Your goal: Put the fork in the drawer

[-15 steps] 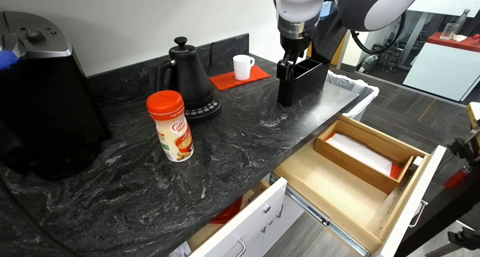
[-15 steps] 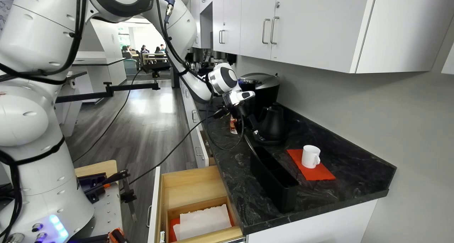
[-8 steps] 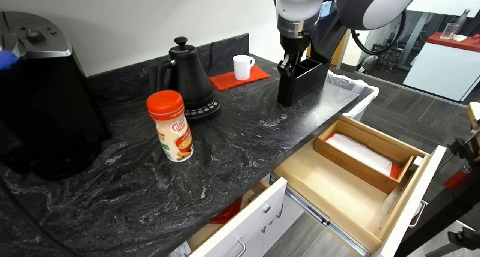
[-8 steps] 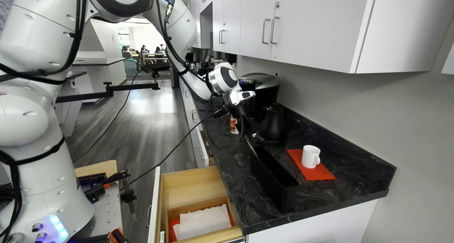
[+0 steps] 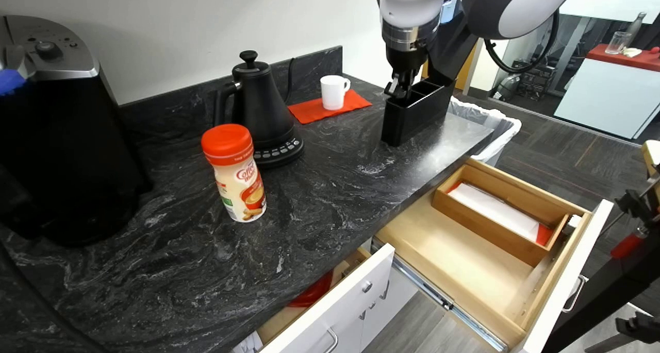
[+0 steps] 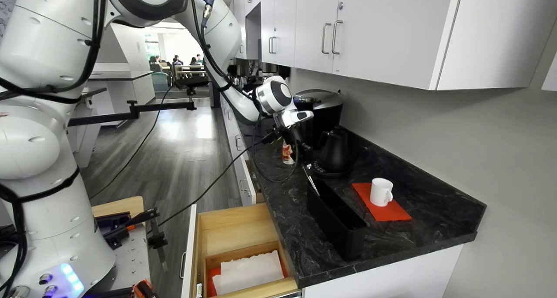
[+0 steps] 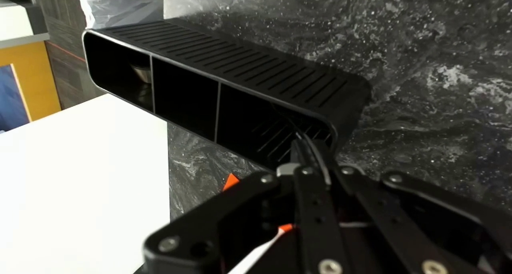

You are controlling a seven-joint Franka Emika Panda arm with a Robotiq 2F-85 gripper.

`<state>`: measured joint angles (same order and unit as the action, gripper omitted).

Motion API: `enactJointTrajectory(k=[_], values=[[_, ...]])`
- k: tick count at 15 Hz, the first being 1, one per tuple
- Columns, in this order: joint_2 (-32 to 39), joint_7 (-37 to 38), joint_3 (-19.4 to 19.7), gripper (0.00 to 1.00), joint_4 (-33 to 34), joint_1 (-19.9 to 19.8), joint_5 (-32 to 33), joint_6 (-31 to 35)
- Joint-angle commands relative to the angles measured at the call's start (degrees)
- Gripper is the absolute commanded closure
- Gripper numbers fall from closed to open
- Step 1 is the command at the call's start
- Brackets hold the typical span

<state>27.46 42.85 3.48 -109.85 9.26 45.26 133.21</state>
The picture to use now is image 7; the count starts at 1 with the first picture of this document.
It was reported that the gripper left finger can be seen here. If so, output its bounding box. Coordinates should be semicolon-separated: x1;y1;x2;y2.
138;139;353;274

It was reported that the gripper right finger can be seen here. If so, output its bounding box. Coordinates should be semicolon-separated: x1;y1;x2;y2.
316;142;512;274

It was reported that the white panel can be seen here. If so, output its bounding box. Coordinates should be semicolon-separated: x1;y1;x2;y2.
0;93;171;274

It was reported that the black slotted cutlery organizer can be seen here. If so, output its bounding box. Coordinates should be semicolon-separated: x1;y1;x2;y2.
82;18;371;171

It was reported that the silver metal cup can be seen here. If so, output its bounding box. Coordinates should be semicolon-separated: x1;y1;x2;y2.
130;64;152;84

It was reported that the yellow and blue cabinet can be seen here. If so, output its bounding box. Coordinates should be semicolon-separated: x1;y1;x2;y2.
0;41;62;132

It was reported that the clear plastic sheet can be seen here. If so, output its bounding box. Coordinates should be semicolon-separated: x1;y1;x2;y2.
77;0;164;30

